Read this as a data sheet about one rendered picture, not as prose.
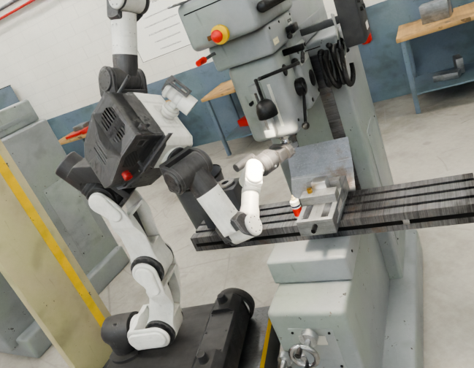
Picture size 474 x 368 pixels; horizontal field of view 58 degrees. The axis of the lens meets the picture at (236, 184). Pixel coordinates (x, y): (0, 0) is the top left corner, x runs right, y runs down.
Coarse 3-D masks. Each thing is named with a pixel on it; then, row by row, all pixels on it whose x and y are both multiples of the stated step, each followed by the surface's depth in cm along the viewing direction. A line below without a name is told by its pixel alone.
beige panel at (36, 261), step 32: (0, 160) 248; (0, 192) 245; (32, 192) 263; (0, 224) 242; (32, 224) 260; (0, 256) 239; (32, 256) 256; (64, 256) 275; (32, 288) 253; (64, 288) 272; (64, 320) 268; (96, 320) 290; (64, 352) 265; (96, 352) 286
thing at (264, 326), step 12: (264, 312) 220; (252, 324) 216; (264, 324) 212; (252, 336) 208; (264, 336) 205; (276, 336) 220; (252, 348) 201; (264, 348) 200; (276, 348) 215; (240, 360) 197; (252, 360) 195; (264, 360) 197; (276, 360) 211
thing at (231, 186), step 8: (224, 184) 198; (232, 184) 196; (224, 192) 195; (232, 192) 193; (240, 192) 198; (232, 200) 195; (240, 200) 197; (200, 208) 204; (208, 216) 205; (208, 224) 208
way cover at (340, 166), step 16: (320, 144) 211; (336, 144) 207; (288, 160) 219; (304, 160) 215; (320, 160) 211; (336, 160) 207; (304, 176) 215; (320, 176) 211; (336, 176) 207; (352, 176) 203
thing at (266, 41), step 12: (288, 12) 168; (276, 24) 153; (288, 24) 165; (252, 36) 146; (264, 36) 145; (276, 36) 151; (216, 48) 153; (228, 48) 152; (240, 48) 150; (252, 48) 149; (264, 48) 147; (276, 48) 149; (216, 60) 155; (228, 60) 154; (240, 60) 152; (252, 60) 151
